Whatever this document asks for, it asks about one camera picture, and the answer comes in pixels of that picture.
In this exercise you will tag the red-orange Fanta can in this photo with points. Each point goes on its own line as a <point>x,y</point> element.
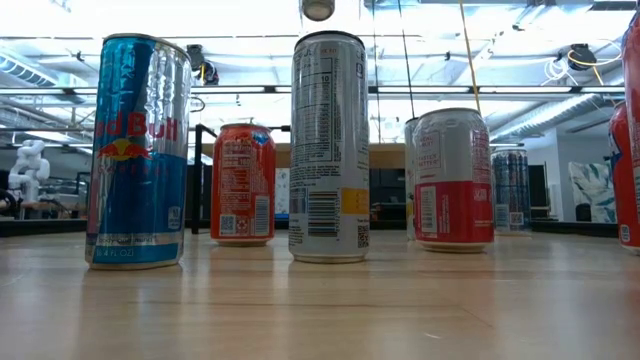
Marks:
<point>242,190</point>
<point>620,190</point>

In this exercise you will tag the blue silver Red Bull can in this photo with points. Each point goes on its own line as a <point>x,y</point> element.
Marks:
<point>137,190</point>

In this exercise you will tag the red soda can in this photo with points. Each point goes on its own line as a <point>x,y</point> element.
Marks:
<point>634,75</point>

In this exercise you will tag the teal and white artwork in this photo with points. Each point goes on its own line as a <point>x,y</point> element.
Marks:
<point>592,192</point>

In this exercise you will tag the wooden shelf black metal legs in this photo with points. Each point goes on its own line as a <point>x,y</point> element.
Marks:
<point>385,156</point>

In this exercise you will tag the black aluminium table frame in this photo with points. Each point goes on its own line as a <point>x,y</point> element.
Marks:
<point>45,228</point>

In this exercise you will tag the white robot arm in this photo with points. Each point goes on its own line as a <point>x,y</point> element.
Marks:
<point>27,170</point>

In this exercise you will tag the dark blue patterned slim can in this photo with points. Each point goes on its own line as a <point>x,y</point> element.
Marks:
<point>510,190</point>

